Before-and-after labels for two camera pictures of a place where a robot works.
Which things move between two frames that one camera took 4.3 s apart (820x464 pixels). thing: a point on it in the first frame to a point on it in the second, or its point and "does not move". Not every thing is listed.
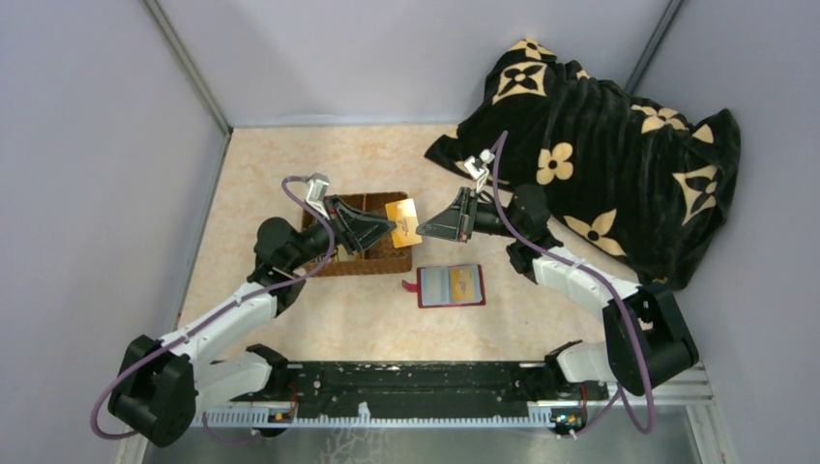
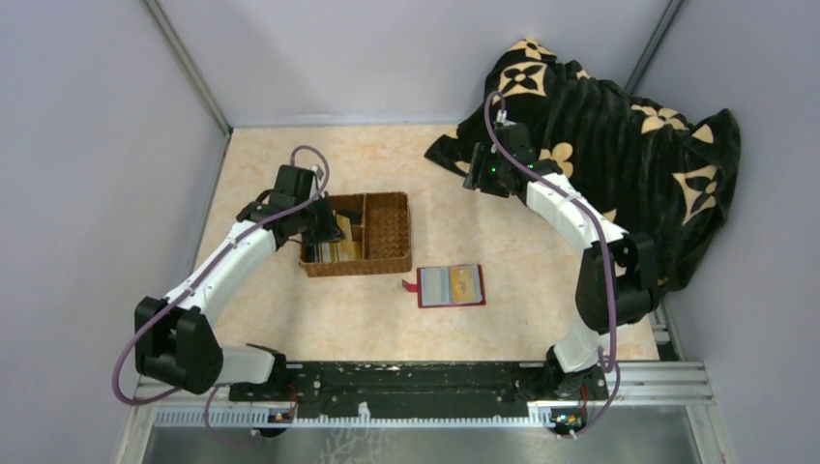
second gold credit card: [463, 284] does not move
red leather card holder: [449, 285] does not move
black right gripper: [465, 215] to [485, 181]
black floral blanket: [629, 185] does not move
